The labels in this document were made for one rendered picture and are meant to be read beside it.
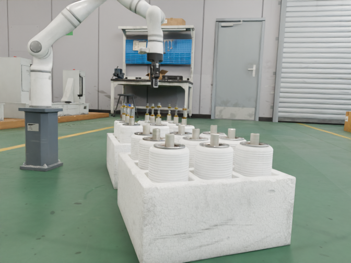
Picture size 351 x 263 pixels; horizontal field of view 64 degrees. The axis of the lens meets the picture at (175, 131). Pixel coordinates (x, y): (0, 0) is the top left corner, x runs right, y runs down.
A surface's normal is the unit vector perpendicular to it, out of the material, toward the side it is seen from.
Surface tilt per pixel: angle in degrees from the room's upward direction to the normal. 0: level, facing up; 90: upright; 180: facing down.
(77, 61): 90
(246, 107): 90
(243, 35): 90
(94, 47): 90
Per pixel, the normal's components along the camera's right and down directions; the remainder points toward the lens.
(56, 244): 0.04, -0.99
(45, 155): 0.56, 0.11
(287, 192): 0.33, 0.11
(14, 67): -0.19, 0.10
